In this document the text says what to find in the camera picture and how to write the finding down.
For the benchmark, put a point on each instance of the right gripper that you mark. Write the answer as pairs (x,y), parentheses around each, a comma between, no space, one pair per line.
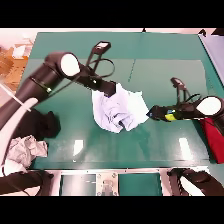
(160,113)

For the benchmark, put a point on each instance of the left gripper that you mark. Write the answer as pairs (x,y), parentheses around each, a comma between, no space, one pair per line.
(101,86)

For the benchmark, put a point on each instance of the white shirt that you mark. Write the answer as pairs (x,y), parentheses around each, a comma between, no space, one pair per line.
(113,110)

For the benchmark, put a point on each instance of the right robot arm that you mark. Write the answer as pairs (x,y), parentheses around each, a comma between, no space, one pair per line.
(216,115)

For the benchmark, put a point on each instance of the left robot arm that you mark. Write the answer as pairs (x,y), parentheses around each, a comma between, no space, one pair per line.
(36,83)

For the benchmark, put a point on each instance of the red garment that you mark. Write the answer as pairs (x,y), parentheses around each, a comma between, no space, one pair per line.
(215,140)

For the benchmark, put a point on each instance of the black garment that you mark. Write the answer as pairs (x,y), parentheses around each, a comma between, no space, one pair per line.
(40,125)

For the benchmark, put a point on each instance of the grey garment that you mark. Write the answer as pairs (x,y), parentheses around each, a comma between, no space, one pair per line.
(23,150)

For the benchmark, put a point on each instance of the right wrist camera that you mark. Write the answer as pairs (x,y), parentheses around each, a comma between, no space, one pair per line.
(178,84)

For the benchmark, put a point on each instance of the silver frame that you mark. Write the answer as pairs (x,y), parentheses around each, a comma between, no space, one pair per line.
(106,181)

